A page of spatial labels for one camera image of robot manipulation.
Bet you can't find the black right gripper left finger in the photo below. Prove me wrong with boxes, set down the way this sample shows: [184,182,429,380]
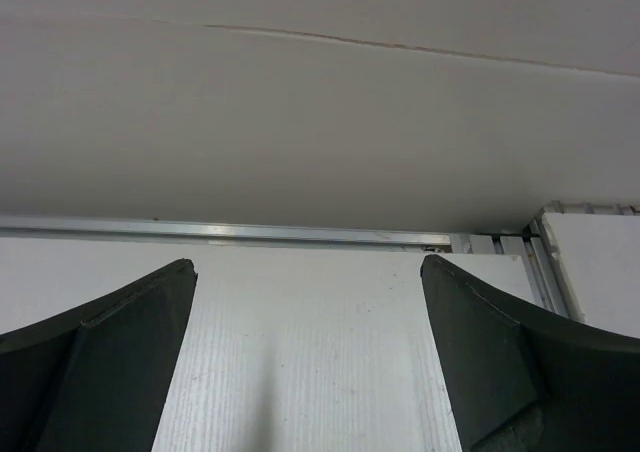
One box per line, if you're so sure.
[1,259,197,451]

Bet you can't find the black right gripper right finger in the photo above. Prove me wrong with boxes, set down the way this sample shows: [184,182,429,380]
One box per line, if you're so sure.
[421,255,639,451]

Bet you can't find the aluminium corner post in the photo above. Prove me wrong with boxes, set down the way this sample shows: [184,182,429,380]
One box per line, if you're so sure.
[449,201,640,321]

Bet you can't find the aluminium frame rail back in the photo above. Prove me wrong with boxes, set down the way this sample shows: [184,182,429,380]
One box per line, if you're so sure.
[1,216,451,248]

